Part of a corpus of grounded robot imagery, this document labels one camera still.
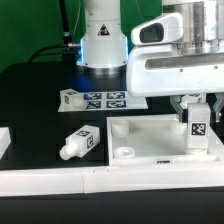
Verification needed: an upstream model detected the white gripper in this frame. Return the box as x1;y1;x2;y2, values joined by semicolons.
126;44;224;122

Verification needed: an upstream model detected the white square tabletop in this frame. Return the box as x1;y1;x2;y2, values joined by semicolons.
107;114;224;166

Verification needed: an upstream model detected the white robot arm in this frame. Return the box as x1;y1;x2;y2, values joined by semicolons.
77;0;224;120

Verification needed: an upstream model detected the marker sheet with tags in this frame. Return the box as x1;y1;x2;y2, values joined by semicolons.
58;91;148;112

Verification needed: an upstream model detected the white obstacle fence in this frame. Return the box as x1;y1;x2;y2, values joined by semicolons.
0;119;224;197

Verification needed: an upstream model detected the black cable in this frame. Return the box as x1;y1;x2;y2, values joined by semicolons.
27;0;82;64

